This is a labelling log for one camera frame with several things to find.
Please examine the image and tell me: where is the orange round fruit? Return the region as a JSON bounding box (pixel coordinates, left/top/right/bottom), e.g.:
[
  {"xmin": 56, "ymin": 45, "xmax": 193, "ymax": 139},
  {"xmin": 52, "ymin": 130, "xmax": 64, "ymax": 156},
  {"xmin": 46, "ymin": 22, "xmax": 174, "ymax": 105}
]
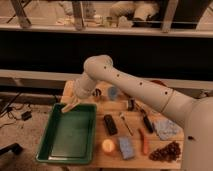
[{"xmin": 101, "ymin": 139, "xmax": 115, "ymax": 154}]

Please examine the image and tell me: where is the blue cup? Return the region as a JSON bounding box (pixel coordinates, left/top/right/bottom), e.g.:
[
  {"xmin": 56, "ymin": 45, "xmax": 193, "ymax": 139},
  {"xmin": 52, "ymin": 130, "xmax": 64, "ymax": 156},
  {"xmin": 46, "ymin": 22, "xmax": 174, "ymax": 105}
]
[{"xmin": 107, "ymin": 86, "xmax": 118, "ymax": 101}]

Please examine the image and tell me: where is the green plastic tray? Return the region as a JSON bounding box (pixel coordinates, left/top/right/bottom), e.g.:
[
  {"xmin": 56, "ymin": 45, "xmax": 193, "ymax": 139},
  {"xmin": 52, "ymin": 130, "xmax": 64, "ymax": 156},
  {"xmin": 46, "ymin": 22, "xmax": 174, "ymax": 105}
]
[{"xmin": 36, "ymin": 103, "xmax": 96, "ymax": 165}]

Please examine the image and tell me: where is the black round object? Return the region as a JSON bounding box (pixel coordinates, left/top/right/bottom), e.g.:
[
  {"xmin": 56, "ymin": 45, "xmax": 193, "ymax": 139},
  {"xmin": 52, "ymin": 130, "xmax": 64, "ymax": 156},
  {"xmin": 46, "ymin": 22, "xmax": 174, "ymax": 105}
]
[{"xmin": 92, "ymin": 88, "xmax": 102, "ymax": 97}]

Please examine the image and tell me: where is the wooden board table top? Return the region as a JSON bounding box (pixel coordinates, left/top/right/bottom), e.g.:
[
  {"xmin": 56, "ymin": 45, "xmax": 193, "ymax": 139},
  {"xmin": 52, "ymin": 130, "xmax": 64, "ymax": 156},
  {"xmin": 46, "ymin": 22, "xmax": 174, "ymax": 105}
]
[{"xmin": 60, "ymin": 79, "xmax": 185, "ymax": 170}]

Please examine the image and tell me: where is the black handled tool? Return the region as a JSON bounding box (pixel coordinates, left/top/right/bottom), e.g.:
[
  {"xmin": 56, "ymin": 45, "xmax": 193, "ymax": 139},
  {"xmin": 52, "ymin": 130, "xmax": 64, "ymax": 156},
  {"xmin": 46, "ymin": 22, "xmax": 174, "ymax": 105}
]
[{"xmin": 137, "ymin": 106, "xmax": 154, "ymax": 133}]

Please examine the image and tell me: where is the blue sponge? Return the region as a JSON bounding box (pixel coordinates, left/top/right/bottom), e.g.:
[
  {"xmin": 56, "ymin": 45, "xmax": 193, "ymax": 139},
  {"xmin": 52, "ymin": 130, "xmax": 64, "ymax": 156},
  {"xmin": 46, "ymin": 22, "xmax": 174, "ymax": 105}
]
[{"xmin": 118, "ymin": 137, "xmax": 135, "ymax": 160}]

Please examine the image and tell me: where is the dark grape bunch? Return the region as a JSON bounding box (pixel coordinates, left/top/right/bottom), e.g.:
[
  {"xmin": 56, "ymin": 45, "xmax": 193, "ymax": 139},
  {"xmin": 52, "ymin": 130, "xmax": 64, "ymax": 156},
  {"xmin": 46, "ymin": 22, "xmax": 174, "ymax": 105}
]
[{"xmin": 149, "ymin": 141, "xmax": 181, "ymax": 162}]

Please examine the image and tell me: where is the small dark can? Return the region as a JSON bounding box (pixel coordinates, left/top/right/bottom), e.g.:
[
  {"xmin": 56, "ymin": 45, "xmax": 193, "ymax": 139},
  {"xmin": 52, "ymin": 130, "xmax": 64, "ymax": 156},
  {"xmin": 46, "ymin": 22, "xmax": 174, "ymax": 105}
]
[{"xmin": 127, "ymin": 99, "xmax": 135, "ymax": 111}]

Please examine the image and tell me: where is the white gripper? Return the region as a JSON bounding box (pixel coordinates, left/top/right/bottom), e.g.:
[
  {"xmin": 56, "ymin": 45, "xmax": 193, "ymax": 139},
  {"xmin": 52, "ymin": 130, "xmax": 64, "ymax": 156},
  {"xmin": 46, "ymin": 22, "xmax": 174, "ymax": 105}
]
[{"xmin": 73, "ymin": 73, "xmax": 97, "ymax": 99}]

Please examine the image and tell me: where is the black power adapter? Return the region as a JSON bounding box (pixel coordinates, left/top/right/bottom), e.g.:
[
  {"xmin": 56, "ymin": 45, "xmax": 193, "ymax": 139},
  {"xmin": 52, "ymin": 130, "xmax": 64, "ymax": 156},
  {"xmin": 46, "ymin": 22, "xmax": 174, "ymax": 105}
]
[{"xmin": 21, "ymin": 111, "xmax": 32, "ymax": 121}]

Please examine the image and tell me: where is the black remote control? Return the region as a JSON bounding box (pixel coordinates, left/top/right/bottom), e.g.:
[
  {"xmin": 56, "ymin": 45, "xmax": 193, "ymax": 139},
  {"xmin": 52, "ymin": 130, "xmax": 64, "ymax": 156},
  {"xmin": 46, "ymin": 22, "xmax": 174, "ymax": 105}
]
[{"xmin": 104, "ymin": 115, "xmax": 118, "ymax": 135}]

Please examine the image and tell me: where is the blue folded cloth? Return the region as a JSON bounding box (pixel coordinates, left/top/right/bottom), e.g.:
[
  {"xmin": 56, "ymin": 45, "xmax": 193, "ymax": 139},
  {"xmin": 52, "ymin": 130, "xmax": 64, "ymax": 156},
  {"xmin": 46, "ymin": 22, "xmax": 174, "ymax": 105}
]
[{"xmin": 153, "ymin": 119, "xmax": 181, "ymax": 140}]

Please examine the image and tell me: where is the orange carrot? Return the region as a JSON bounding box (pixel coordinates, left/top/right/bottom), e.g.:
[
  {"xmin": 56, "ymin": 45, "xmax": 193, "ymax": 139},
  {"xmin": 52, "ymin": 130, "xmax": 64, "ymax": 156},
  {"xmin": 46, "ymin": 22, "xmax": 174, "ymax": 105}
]
[{"xmin": 139, "ymin": 128, "xmax": 149, "ymax": 155}]

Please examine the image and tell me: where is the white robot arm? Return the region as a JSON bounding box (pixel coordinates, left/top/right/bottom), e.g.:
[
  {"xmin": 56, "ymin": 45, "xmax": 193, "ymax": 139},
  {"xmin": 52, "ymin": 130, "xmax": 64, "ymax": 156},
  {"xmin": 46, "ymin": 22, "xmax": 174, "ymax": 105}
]
[{"xmin": 73, "ymin": 55, "xmax": 213, "ymax": 171}]

